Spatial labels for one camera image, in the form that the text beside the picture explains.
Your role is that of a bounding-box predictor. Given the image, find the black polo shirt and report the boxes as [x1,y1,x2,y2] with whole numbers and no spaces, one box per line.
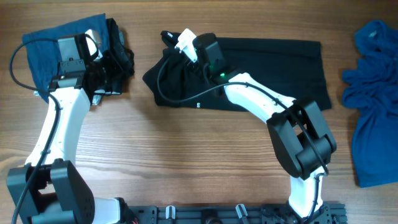
[143,30,331,113]

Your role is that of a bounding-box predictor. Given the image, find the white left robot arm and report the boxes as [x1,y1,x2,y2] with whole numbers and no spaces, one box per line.
[6,29,138,223]

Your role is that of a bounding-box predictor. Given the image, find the blue polo shirt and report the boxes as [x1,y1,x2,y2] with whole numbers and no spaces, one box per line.
[342,20,397,188]

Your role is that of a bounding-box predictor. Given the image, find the folded dark green garment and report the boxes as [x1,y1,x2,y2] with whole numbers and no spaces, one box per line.
[106,18,134,95]

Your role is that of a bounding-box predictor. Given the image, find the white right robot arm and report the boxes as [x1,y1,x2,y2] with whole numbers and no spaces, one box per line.
[174,29,336,223]

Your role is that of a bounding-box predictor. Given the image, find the folded blue denim shorts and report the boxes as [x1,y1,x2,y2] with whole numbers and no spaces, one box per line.
[22,14,109,90]

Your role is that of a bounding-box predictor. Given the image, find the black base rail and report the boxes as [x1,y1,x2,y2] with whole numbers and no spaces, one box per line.
[130,203,348,224]

